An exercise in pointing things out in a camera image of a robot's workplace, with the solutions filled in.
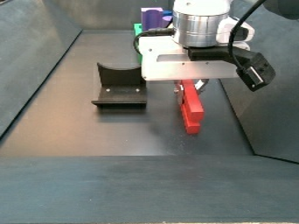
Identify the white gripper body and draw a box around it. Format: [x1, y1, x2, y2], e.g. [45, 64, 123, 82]
[139, 36, 239, 81]

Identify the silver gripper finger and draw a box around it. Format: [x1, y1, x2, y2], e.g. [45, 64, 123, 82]
[195, 79, 209, 94]
[173, 80, 183, 95]

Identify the red double-square block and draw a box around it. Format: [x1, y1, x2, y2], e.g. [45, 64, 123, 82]
[177, 80, 204, 135]

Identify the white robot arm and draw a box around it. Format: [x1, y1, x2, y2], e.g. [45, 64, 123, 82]
[133, 0, 299, 91]

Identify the green shape-sorter board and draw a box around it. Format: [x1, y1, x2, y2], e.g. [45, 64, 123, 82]
[133, 23, 143, 65]

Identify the tall purple arch block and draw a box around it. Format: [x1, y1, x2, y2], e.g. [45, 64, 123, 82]
[141, 7, 164, 31]

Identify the black curved holder stand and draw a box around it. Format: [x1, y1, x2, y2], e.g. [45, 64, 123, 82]
[91, 63, 147, 108]

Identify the purple cylinder block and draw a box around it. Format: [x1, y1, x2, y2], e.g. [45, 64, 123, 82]
[163, 16, 172, 28]

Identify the blue cylinder block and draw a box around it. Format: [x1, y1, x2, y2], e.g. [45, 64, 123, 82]
[163, 10, 173, 16]

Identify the black cable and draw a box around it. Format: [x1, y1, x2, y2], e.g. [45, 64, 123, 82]
[132, 0, 269, 74]

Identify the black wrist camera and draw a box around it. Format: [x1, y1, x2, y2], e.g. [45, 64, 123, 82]
[187, 46, 276, 92]

